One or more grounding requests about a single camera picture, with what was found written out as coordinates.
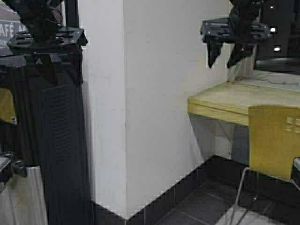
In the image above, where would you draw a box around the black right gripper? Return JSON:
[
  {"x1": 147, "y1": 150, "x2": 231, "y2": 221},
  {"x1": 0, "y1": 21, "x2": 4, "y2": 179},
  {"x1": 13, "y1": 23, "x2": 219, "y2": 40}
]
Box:
[{"x1": 200, "y1": 19, "x2": 271, "y2": 68}]

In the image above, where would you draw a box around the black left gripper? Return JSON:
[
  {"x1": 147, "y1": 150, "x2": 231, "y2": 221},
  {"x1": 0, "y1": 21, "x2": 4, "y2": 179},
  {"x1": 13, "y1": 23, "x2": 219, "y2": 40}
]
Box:
[{"x1": 7, "y1": 26, "x2": 88, "y2": 86}]

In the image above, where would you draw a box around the yellow chair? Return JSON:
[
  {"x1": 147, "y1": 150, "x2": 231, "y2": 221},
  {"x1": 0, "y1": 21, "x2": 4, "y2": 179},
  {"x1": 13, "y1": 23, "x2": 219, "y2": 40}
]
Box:
[{"x1": 230, "y1": 105, "x2": 300, "y2": 225}]

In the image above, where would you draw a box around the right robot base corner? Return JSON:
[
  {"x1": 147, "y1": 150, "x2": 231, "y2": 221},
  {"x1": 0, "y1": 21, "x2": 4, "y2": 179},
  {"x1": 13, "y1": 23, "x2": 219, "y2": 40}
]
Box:
[{"x1": 292, "y1": 157, "x2": 300, "y2": 186}]

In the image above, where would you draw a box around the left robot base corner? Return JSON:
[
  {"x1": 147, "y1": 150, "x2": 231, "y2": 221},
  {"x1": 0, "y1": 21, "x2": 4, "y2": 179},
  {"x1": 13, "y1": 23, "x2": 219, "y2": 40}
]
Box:
[{"x1": 0, "y1": 157, "x2": 13, "y2": 190}]

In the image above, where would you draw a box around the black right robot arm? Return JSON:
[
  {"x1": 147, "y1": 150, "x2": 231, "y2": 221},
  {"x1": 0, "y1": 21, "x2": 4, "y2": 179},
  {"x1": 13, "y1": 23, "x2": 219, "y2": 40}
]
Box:
[{"x1": 200, "y1": 0, "x2": 272, "y2": 68}]

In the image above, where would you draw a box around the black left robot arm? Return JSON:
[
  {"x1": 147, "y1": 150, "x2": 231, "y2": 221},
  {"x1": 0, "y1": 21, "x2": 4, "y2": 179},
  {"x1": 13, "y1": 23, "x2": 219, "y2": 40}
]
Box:
[{"x1": 0, "y1": 0, "x2": 88, "y2": 86}]

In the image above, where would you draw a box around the long wooden window counter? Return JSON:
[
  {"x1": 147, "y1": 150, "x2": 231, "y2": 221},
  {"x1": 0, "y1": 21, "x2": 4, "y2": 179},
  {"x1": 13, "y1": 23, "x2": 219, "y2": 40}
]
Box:
[{"x1": 187, "y1": 82, "x2": 300, "y2": 126}]

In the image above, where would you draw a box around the black perforated column panel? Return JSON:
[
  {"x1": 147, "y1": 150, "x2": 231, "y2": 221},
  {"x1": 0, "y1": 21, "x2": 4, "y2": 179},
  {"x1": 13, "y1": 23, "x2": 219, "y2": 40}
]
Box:
[{"x1": 0, "y1": 57, "x2": 92, "y2": 225}]

